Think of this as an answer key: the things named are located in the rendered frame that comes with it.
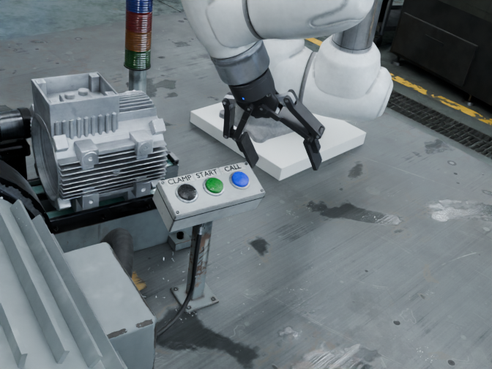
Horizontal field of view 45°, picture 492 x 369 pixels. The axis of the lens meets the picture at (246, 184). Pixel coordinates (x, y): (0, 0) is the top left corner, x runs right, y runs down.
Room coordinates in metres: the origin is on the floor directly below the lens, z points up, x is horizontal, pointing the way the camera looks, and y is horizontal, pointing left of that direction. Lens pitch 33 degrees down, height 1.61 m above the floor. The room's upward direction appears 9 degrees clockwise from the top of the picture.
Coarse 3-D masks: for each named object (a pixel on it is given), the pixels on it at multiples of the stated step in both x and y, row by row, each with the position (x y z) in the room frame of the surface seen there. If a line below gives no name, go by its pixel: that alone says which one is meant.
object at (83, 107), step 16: (32, 80) 0.92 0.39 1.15; (48, 80) 0.94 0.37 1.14; (64, 80) 0.96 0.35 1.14; (80, 80) 0.97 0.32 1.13; (96, 80) 0.98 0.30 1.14; (32, 96) 0.92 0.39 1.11; (48, 96) 0.93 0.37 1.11; (64, 96) 0.91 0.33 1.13; (80, 96) 0.93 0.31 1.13; (96, 96) 0.96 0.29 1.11; (112, 96) 0.91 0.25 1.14; (48, 112) 0.85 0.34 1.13; (64, 112) 0.86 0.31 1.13; (80, 112) 0.88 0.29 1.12; (96, 112) 0.89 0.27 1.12; (112, 112) 0.91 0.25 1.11; (48, 128) 0.86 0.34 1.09; (64, 128) 0.86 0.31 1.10; (80, 128) 0.87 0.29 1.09; (96, 128) 0.89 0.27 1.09; (112, 128) 0.91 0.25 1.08
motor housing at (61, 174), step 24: (120, 96) 0.99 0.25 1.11; (144, 96) 1.00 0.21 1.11; (120, 120) 0.93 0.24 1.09; (144, 120) 0.96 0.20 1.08; (48, 144) 0.96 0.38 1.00; (72, 144) 0.86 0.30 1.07; (96, 144) 0.88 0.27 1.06; (120, 144) 0.89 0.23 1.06; (48, 168) 0.93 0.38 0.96; (72, 168) 0.83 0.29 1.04; (96, 168) 0.85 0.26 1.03; (120, 168) 0.87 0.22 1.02; (144, 168) 0.90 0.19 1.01; (48, 192) 0.89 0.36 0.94; (72, 192) 0.83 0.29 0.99; (120, 192) 0.88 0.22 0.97
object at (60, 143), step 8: (32, 104) 0.93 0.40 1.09; (32, 112) 0.93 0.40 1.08; (152, 120) 0.94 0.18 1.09; (160, 120) 0.95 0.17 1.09; (152, 128) 0.94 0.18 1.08; (160, 128) 0.94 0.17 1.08; (56, 136) 0.84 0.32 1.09; (64, 136) 0.85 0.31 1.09; (56, 144) 0.83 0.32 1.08; (64, 144) 0.84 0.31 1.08; (56, 152) 0.84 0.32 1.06; (152, 184) 0.94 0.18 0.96; (56, 200) 0.84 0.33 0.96; (56, 208) 0.84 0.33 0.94; (64, 208) 0.83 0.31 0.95
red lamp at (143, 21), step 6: (126, 12) 1.30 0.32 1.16; (132, 12) 1.28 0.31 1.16; (150, 12) 1.30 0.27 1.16; (126, 18) 1.30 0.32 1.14; (132, 18) 1.28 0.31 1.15; (138, 18) 1.28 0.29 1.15; (144, 18) 1.29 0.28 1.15; (150, 18) 1.31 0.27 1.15; (126, 24) 1.30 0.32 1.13; (132, 24) 1.28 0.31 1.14; (138, 24) 1.28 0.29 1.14; (144, 24) 1.29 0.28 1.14; (150, 24) 1.30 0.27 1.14; (132, 30) 1.28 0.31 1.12; (138, 30) 1.28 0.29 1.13; (144, 30) 1.29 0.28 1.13; (150, 30) 1.31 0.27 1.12
